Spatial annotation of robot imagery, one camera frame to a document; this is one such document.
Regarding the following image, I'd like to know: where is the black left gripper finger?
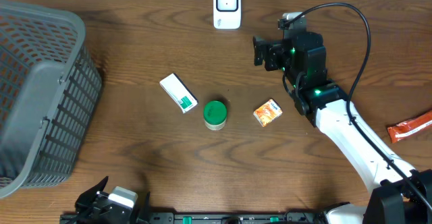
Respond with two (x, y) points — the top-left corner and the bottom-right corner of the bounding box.
(75, 176), (109, 207)
(140, 192), (151, 223)

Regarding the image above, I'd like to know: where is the orange juice carton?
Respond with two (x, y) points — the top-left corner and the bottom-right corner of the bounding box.
(253, 99), (283, 127)

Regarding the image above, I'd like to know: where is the green lidded jar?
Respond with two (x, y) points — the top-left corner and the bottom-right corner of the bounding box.
(203, 101), (227, 131)

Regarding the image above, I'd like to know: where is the red Top candy bar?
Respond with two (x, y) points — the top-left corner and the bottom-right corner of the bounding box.
(387, 111), (431, 143)

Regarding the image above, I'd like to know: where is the white green medicine box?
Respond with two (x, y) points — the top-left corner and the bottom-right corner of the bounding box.
(159, 73), (198, 113)

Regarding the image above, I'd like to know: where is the white barcode scanner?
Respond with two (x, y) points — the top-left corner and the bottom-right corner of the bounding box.
(213, 0), (242, 30)

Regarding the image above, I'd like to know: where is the grey plastic basket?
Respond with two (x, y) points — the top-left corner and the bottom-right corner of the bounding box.
(1, 0), (103, 198)

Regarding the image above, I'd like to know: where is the black right camera cable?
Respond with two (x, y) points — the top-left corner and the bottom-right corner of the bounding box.
(283, 2), (432, 211)

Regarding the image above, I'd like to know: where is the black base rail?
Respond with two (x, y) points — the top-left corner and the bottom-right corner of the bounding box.
(59, 211), (326, 224)

